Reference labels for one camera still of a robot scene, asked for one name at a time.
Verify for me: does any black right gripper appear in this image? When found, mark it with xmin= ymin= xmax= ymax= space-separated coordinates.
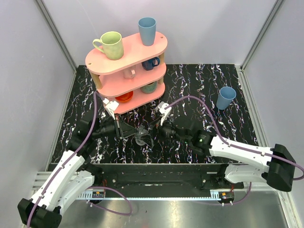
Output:
xmin=138 ymin=114 xmax=190 ymax=148

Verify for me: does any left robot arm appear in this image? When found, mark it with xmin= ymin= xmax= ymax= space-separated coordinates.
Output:
xmin=18 ymin=116 xmax=137 ymax=228

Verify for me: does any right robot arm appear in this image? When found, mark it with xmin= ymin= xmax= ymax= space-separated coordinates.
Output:
xmin=157 ymin=122 xmax=295 ymax=192

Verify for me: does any orange bowl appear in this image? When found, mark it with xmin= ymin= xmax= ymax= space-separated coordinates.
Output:
xmin=115 ymin=91 xmax=133 ymax=103

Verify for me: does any teal speckled cup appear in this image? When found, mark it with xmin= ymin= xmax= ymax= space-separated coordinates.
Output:
xmin=140 ymin=81 xmax=158 ymax=94

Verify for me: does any pink three-tier shelf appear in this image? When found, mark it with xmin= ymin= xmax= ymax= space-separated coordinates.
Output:
xmin=85 ymin=32 xmax=168 ymax=114

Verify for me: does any pink mug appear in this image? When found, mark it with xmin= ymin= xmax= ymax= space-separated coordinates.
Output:
xmin=123 ymin=68 xmax=136 ymax=79

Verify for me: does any blue tumbler on table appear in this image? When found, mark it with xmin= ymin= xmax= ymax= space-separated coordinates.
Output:
xmin=216 ymin=86 xmax=236 ymax=110

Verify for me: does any dark blue mug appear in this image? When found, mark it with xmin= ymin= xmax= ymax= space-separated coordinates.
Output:
xmin=142 ymin=57 xmax=160 ymax=71

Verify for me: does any green mug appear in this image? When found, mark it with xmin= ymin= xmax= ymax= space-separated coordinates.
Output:
xmin=92 ymin=31 xmax=124 ymax=60

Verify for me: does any blue tumbler on shelf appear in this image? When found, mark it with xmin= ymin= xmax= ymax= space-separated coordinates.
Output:
xmin=138 ymin=17 xmax=156 ymax=46

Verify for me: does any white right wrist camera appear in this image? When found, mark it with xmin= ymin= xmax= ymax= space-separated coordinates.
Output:
xmin=155 ymin=101 xmax=171 ymax=126

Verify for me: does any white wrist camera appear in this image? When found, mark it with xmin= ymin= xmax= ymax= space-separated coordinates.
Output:
xmin=103 ymin=98 xmax=119 ymax=120
xmin=155 ymin=101 xmax=171 ymax=126

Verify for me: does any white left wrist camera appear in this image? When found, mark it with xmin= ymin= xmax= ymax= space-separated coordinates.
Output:
xmin=103 ymin=98 xmax=119 ymax=120

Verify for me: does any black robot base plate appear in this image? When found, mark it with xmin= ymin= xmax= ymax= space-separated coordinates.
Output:
xmin=78 ymin=163 xmax=244 ymax=190

